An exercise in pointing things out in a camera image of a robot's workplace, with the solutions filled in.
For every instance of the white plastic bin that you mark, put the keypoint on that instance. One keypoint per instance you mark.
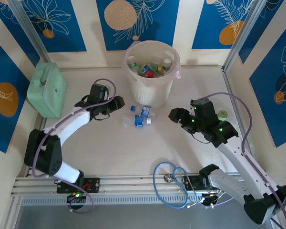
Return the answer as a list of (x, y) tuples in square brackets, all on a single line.
[(146, 97)]

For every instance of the mint green case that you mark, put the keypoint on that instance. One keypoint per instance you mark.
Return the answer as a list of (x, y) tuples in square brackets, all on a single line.
[(47, 90)]

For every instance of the clear bottle green white label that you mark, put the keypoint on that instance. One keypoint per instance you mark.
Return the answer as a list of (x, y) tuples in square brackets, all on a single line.
[(131, 62)]

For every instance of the grey metal panel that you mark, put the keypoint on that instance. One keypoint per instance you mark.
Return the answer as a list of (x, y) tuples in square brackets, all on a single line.
[(143, 218)]

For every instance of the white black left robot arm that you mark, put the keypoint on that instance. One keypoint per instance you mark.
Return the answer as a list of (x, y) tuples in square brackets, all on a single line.
[(66, 124)]

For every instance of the green bottle yellow cap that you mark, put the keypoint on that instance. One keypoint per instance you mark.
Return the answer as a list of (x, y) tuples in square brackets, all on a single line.
[(159, 69)]

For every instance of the green capped dark bottle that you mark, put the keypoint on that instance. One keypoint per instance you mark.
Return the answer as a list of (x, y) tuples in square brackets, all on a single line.
[(222, 115)]

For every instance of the wide aluminium extrusion rail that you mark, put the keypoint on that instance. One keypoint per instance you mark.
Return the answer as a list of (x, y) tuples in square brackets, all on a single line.
[(133, 184)]

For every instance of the Fiji water bottle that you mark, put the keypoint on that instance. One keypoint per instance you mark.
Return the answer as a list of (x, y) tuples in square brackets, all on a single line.
[(146, 68)]

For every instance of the blue stethoscope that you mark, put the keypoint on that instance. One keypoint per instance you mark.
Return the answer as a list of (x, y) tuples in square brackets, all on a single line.
[(168, 178)]

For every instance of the translucent bin liner bag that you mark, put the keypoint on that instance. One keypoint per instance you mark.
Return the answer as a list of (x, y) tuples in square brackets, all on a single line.
[(145, 83)]

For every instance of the blue capped blue label bottle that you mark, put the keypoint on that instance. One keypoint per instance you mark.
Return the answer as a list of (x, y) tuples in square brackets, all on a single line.
[(146, 111)]

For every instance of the aluminium frame post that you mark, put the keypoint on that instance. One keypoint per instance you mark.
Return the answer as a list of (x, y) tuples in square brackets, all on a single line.
[(245, 32), (29, 31)]

